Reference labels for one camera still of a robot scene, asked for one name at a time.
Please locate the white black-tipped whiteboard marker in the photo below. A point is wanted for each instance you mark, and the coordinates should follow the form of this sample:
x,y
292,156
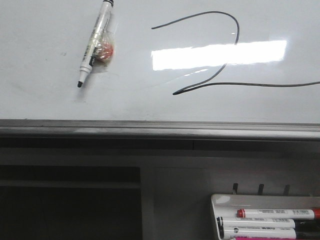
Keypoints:
x,y
91,51

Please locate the orange magnet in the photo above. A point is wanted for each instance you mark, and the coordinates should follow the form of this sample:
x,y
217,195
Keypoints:
x,y
105,48

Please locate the grey aluminium whiteboard ledge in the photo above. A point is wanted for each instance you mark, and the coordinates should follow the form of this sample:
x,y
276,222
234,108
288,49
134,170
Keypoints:
x,y
203,130

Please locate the red-capped whiteboard marker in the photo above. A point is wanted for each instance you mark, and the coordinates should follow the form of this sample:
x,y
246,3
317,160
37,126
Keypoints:
x,y
296,214

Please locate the white marker tray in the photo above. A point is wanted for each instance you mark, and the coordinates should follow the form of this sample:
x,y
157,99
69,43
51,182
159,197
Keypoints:
x,y
226,205

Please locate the black-capped marker upper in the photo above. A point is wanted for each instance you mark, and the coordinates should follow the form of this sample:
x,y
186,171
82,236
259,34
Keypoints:
x,y
298,224

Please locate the black-capped marker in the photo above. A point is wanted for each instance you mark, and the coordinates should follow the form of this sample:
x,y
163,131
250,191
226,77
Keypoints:
x,y
298,224
269,233

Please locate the pink marker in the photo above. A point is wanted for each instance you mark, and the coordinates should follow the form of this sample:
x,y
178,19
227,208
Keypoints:
x,y
262,238

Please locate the black-capped marker lower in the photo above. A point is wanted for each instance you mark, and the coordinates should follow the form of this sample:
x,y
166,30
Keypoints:
x,y
269,233

